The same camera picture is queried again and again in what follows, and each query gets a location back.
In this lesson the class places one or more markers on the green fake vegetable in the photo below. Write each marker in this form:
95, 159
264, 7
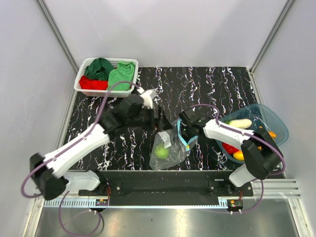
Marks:
161, 152

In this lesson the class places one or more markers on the red fake bell pepper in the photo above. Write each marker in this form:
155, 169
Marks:
229, 149

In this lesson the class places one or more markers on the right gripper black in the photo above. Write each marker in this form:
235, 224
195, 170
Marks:
182, 126

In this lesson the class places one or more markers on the beige fake egg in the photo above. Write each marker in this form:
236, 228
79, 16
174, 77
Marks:
241, 123

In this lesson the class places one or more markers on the aluminium frame rail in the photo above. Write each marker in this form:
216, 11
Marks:
274, 210

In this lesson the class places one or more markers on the clear zip top bag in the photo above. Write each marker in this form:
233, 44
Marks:
178, 151

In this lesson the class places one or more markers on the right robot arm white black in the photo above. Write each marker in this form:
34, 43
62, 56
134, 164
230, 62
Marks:
261, 153

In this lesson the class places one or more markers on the teal plastic container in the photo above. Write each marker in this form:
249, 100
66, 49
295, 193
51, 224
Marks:
261, 117

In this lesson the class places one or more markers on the red cloth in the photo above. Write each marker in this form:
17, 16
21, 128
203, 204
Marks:
89, 84

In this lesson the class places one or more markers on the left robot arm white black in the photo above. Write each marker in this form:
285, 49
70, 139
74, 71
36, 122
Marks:
51, 173

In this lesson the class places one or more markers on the light green cloth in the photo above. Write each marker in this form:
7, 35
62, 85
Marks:
123, 72

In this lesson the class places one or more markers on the white plastic basket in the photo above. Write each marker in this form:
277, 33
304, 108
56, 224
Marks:
98, 93

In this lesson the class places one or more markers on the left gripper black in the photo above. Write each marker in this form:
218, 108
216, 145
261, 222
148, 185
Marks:
162, 123

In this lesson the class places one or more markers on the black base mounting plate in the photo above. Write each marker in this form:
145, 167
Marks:
159, 189

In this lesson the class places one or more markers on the white paper label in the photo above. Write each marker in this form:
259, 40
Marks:
165, 138

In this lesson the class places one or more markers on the orange fake food piece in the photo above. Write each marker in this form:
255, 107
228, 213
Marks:
272, 134

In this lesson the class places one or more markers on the dark green cloth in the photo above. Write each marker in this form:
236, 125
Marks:
99, 69

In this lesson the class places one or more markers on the orange fake mango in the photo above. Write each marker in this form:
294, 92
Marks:
238, 156

